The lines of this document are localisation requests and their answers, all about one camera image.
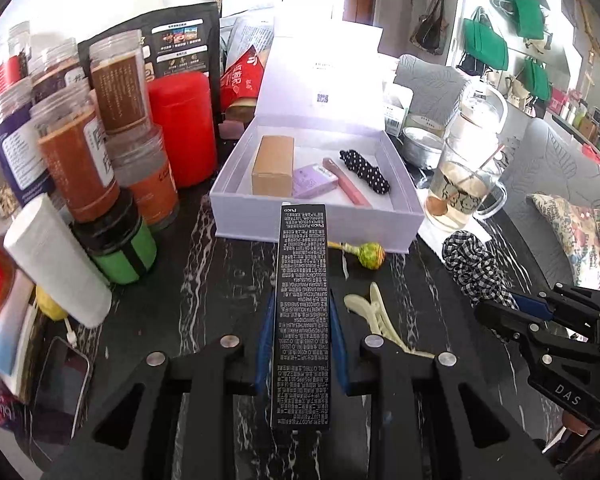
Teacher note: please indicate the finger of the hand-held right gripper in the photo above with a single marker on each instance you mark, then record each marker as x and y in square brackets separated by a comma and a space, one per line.
[532, 306]
[505, 320]

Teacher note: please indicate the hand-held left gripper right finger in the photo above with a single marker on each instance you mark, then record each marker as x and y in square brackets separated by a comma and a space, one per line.
[340, 355]

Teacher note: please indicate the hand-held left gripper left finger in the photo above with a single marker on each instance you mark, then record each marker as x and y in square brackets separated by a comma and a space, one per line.
[265, 345]

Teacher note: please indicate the long black printed box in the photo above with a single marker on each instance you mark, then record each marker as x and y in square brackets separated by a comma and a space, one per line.
[302, 310]

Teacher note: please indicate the black white checked scrunchie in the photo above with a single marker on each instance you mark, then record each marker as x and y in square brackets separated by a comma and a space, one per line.
[472, 265]

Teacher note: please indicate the pink tube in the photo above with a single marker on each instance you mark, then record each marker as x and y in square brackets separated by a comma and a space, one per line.
[347, 185]

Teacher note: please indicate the brown cardboard box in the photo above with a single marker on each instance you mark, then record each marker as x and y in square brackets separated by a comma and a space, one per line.
[272, 165]

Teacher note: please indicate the lilac gift box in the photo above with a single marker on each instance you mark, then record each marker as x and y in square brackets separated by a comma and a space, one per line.
[320, 75]

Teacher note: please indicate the person's right hand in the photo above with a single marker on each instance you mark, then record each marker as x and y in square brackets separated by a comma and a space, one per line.
[575, 422]

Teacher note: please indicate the cream hair claw clip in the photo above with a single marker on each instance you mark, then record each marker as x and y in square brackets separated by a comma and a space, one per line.
[375, 310]

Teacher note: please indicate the floral cushion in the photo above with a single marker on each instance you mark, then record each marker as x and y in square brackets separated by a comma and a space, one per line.
[580, 235]

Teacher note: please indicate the green lollipop toy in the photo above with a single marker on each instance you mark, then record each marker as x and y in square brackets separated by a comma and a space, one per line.
[370, 255]

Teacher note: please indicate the white paper napkin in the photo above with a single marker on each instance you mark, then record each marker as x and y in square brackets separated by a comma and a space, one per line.
[440, 230]

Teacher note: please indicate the glass mug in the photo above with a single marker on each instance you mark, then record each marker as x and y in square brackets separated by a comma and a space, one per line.
[455, 195]

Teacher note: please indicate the grey chair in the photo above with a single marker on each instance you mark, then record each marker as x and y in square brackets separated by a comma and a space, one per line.
[430, 80]
[540, 160]

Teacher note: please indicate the small lilac box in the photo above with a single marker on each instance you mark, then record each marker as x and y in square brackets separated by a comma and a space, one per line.
[312, 182]

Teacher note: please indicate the green black jar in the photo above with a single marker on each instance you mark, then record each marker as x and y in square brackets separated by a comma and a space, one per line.
[120, 255]

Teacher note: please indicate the black polka dot scrunchie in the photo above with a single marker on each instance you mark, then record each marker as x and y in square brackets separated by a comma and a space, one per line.
[362, 167]

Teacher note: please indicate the row of small bottles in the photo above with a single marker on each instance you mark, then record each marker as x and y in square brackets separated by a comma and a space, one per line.
[587, 125]

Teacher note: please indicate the steel cup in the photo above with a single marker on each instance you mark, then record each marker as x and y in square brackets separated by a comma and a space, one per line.
[420, 142]

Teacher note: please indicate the short orange clear jar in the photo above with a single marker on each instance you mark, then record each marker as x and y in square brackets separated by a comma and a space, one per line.
[150, 185]

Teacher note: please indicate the smartphone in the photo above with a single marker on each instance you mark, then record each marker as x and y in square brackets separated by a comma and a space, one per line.
[60, 395]

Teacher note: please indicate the yellow small object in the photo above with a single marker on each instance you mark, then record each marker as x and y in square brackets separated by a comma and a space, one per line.
[50, 305]

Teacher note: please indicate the green tote bag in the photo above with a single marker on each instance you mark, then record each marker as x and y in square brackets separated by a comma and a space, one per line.
[537, 80]
[527, 12]
[485, 42]

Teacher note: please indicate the red canister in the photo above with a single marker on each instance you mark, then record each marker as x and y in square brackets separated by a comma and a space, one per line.
[185, 130]

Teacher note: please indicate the white tissue roll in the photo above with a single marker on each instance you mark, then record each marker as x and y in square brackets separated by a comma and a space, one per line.
[50, 255]

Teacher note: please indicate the white green carton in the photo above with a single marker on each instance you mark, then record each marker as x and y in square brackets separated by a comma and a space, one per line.
[397, 110]

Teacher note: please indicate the large orange clear jar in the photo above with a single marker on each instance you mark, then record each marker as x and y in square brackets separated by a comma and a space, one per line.
[75, 170]

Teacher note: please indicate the white blue packet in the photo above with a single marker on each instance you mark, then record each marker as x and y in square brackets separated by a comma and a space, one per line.
[5, 340]

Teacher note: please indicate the red snack bag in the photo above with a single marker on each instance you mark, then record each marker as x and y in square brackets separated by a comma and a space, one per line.
[240, 80]

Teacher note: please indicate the purple printed packet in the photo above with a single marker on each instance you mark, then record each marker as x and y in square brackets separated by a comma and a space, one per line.
[0, 407]

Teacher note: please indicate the tall brown clear jar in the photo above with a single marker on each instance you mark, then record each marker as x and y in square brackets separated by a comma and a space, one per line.
[120, 90]

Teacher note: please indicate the dark handbag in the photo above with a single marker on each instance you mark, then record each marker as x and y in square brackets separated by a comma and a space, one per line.
[430, 27]

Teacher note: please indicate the grey paper packets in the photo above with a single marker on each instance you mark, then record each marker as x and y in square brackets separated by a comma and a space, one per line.
[245, 35]

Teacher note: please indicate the purple label clear jar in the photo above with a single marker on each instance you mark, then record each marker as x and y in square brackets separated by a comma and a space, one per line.
[15, 150]

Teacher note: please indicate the black snack pouch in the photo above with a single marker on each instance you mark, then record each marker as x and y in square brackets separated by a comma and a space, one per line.
[180, 35]

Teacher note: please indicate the dark content clear jar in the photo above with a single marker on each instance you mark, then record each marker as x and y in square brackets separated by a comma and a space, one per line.
[55, 70]

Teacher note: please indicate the brown door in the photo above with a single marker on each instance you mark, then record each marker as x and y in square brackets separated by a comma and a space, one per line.
[360, 5]

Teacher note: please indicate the red label clear jar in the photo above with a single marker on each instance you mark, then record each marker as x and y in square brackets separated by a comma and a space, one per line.
[12, 67]

